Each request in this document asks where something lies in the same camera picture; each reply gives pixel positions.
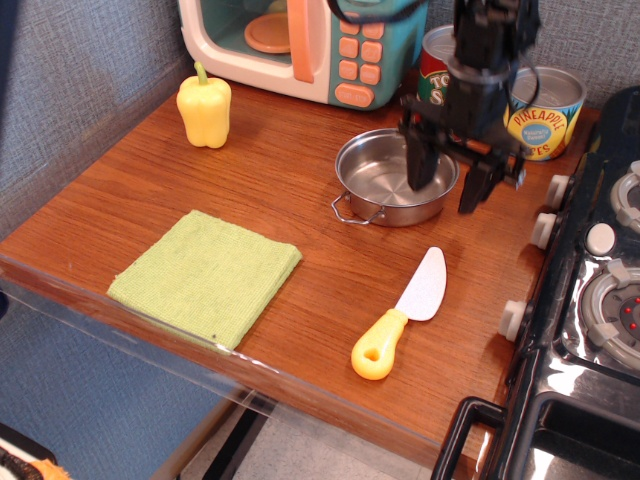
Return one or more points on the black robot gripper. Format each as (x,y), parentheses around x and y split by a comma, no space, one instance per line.
(468,128)

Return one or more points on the stainless steel pot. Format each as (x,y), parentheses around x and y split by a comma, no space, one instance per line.
(372,170)

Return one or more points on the pineapple slices can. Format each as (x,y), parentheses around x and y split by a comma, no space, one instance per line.
(544,109)

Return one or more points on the tomato sauce can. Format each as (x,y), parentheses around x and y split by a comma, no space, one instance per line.
(438,48)

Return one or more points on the toy microwave teal and white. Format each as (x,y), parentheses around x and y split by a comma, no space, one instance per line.
(355,61)

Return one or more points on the orange toy plate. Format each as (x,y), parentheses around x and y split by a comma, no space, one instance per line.
(269,33)

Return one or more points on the yellow toy bell pepper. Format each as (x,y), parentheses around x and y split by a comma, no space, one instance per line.
(204,104)

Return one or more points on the green cloth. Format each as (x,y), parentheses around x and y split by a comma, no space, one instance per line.
(206,277)

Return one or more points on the black toy stove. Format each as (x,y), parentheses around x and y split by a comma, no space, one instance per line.
(572,409)

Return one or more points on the yellow handled toy knife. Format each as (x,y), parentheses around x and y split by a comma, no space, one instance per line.
(373,355)

